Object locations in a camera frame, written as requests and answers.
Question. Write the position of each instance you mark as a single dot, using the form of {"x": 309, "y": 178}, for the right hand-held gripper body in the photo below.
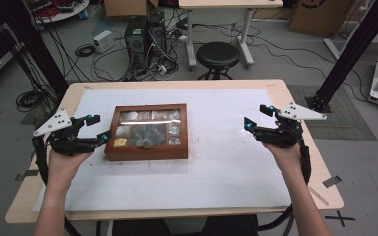
{"x": 285, "y": 131}

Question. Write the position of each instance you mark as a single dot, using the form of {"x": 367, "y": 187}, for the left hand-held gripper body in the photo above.
{"x": 64, "y": 141}

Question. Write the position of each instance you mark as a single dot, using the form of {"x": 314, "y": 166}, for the wooden box with glass lid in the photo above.
{"x": 146, "y": 154}

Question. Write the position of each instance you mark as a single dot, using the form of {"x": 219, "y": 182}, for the person's right hand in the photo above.
{"x": 285, "y": 157}

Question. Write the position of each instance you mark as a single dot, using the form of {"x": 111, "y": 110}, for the person's left hand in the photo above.
{"x": 62, "y": 167}

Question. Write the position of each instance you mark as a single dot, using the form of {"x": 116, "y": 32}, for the small yellow stone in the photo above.
{"x": 120, "y": 142}

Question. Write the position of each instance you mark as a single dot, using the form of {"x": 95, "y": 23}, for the grey tape piece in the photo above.
{"x": 29, "y": 173}
{"x": 332, "y": 181}

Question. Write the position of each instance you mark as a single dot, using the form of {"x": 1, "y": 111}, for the dark floor mat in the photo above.
{"x": 344, "y": 128}

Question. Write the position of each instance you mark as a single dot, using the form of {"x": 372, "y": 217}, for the black round stool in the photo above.
{"x": 218, "y": 54}

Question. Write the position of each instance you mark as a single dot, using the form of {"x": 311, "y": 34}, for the small white box device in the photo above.
{"x": 103, "y": 41}

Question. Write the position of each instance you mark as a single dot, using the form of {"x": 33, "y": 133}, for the white power adapter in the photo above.
{"x": 162, "y": 69}

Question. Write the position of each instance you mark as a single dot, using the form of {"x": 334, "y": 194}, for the white table mat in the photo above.
{"x": 177, "y": 183}

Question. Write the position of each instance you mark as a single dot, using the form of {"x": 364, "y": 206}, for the black computer tower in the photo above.
{"x": 157, "y": 36}
{"x": 135, "y": 42}

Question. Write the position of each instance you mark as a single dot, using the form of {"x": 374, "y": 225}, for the large cardboard box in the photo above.
{"x": 318, "y": 18}

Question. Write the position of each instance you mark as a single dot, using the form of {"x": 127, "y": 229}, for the round white table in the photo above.
{"x": 69, "y": 13}

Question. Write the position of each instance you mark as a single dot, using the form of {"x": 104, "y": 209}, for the white desk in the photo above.
{"x": 229, "y": 3}

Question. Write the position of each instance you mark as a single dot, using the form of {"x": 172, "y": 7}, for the small cardboard box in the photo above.
{"x": 124, "y": 7}

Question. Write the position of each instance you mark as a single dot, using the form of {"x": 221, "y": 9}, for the person's dark trousers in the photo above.
{"x": 183, "y": 228}

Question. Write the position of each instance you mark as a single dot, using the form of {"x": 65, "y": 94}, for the black metal post with base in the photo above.
{"x": 351, "y": 49}

